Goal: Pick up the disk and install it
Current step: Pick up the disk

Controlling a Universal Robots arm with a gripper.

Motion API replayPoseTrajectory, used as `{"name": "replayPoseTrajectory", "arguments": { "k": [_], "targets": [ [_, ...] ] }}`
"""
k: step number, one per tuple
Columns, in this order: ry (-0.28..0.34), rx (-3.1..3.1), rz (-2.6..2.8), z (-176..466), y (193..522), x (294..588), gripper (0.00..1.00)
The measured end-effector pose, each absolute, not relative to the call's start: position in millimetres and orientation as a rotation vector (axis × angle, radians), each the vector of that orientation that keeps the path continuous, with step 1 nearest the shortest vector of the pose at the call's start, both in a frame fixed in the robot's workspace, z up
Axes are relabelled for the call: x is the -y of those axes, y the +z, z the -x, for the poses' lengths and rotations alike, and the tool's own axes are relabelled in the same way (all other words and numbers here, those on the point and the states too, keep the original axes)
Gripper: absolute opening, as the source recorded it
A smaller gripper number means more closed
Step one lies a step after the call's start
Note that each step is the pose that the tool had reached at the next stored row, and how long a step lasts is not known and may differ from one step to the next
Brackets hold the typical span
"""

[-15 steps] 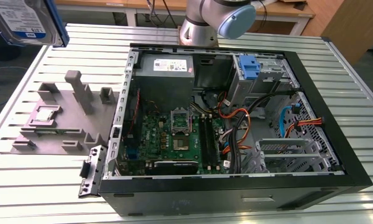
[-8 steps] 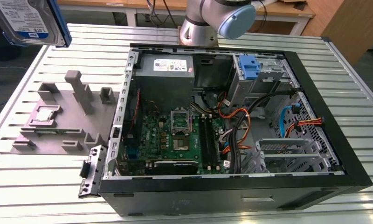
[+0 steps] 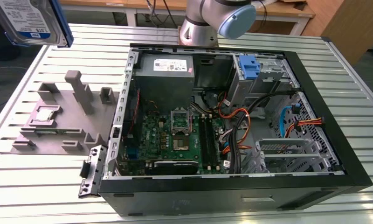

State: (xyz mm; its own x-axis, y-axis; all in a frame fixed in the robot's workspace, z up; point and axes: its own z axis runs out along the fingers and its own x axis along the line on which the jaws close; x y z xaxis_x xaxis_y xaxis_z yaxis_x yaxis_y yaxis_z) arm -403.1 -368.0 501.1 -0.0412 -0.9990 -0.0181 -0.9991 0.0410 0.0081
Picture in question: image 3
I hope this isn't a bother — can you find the orange power wire black plug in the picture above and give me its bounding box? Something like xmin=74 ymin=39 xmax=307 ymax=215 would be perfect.
xmin=283 ymin=117 xmax=326 ymax=139

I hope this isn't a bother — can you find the hard disk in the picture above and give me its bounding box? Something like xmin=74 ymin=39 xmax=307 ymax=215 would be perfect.
xmin=0 ymin=0 xmax=74 ymax=49

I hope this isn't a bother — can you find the metal disk bay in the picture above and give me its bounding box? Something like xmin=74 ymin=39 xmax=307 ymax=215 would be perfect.
xmin=241 ymin=137 xmax=345 ymax=175

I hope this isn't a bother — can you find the thin locking lever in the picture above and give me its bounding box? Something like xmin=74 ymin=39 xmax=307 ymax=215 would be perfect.
xmin=186 ymin=109 xmax=194 ymax=136

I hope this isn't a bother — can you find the metal socket cover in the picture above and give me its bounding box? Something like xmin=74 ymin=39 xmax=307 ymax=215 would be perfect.
xmin=169 ymin=108 xmax=193 ymax=136

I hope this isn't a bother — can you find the grey power supply unit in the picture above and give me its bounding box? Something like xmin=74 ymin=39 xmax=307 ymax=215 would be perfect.
xmin=131 ymin=55 xmax=195 ymax=112

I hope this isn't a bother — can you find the black RAM slot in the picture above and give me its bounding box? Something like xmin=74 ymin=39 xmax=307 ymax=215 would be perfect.
xmin=206 ymin=113 xmax=222 ymax=170
xmin=198 ymin=113 xmax=214 ymax=170

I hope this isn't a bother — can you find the green motherboard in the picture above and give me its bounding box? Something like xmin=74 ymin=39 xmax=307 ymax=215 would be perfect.
xmin=117 ymin=107 xmax=231 ymax=176

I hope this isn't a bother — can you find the black graphics card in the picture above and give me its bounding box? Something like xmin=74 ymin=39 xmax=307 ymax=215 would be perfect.
xmin=143 ymin=160 xmax=198 ymax=176

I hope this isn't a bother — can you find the blue plastic drive latch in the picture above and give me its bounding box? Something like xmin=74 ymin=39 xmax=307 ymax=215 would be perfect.
xmin=238 ymin=55 xmax=261 ymax=80

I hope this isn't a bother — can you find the metal optical drive cage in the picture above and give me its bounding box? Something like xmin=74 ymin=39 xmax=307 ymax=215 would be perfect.
xmin=229 ymin=54 xmax=295 ymax=109

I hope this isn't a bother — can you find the grey parts rack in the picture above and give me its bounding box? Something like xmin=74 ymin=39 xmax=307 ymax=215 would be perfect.
xmin=10 ymin=70 xmax=122 ymax=156

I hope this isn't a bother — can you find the black open PC case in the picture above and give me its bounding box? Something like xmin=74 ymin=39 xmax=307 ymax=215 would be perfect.
xmin=97 ymin=42 xmax=373 ymax=217

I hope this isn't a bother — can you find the green RAM stick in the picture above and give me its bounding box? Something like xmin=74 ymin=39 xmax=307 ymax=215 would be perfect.
xmin=33 ymin=129 xmax=71 ymax=136

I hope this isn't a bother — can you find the silver CPU chip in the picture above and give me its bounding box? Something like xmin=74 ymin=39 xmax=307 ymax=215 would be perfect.
xmin=37 ymin=109 xmax=55 ymax=122

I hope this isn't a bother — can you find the black office chair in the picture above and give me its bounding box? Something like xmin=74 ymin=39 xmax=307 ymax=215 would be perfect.
xmin=0 ymin=10 xmax=22 ymax=62

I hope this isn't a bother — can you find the thin red wire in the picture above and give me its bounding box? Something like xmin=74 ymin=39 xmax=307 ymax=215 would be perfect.
xmin=122 ymin=89 xmax=141 ymax=141

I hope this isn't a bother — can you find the orange red wire bundle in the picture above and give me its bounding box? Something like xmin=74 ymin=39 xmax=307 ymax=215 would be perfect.
xmin=217 ymin=107 xmax=253 ymax=155

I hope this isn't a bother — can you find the black cable bundle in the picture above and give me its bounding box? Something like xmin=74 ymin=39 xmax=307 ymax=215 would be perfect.
xmin=229 ymin=90 xmax=302 ymax=175

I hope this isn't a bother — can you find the square brown base plate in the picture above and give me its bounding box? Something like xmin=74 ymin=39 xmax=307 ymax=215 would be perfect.
xmin=175 ymin=25 xmax=221 ymax=48

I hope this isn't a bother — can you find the blue data wire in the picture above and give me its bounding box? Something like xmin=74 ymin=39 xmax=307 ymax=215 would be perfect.
xmin=278 ymin=104 xmax=301 ymax=139

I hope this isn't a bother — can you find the grey hinged card bracket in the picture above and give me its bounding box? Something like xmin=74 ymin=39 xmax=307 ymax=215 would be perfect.
xmin=77 ymin=144 xmax=109 ymax=199

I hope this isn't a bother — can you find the wooden desk white frame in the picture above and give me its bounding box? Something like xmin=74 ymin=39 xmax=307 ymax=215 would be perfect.
xmin=59 ymin=0 xmax=317 ymax=35

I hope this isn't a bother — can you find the light grey floor cable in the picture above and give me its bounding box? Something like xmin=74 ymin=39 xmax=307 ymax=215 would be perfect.
xmin=0 ymin=66 xmax=29 ymax=73

